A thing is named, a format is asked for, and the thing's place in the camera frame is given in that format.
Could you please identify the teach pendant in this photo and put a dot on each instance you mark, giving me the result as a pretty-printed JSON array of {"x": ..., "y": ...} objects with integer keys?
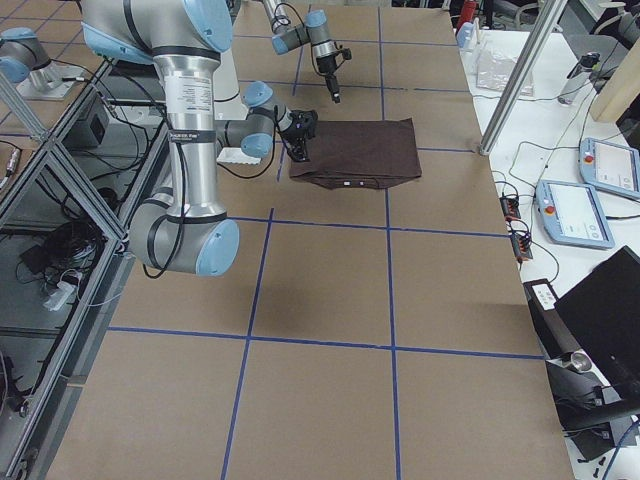
[
  {"x": 610, "y": 167},
  {"x": 572, "y": 215}
]

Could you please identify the red cylinder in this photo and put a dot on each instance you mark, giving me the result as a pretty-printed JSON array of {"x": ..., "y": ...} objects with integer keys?
[{"x": 467, "y": 12}]

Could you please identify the silver plastic bag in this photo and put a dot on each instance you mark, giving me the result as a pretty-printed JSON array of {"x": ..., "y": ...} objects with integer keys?
[{"x": 494, "y": 69}]

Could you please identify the far teach pendant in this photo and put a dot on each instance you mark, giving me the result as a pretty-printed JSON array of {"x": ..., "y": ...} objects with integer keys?
[{"x": 610, "y": 167}]

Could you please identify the brown t-shirt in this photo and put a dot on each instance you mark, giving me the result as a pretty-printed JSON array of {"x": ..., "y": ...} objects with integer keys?
[{"x": 360, "y": 154}]

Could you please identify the aluminium frame post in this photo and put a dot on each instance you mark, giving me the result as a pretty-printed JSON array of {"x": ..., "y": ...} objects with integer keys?
[{"x": 548, "y": 16}]

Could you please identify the white pedestal column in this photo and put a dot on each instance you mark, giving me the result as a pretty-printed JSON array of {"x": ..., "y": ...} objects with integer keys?
[{"x": 227, "y": 102}]

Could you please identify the orange terminal block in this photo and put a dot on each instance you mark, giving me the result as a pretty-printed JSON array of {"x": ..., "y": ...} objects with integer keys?
[
  {"x": 510, "y": 208},
  {"x": 521, "y": 245}
]

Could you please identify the near teach pendant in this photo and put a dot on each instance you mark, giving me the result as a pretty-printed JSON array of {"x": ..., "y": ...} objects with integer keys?
[{"x": 572, "y": 215}]

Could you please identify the metal water bottle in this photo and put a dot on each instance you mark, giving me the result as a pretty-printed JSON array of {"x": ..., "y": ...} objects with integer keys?
[{"x": 579, "y": 76}]

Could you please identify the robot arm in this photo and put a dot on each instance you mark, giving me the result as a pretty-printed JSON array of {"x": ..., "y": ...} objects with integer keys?
[
  {"x": 291, "y": 31},
  {"x": 183, "y": 226}
]

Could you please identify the black box with label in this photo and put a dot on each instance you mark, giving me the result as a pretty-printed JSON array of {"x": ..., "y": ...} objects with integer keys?
[{"x": 554, "y": 335}]

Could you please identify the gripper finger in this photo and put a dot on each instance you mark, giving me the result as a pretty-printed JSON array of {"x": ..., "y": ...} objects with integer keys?
[
  {"x": 300, "y": 153},
  {"x": 333, "y": 88}
]

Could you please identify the white power strip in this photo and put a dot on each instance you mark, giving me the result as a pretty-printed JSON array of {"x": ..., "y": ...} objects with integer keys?
[{"x": 59, "y": 296}]

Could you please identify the black monitor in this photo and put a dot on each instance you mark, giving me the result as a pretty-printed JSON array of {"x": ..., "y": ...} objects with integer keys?
[{"x": 602, "y": 314}]

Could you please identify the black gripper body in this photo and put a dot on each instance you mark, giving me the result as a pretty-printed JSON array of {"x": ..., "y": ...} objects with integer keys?
[
  {"x": 328, "y": 68},
  {"x": 296, "y": 131}
]

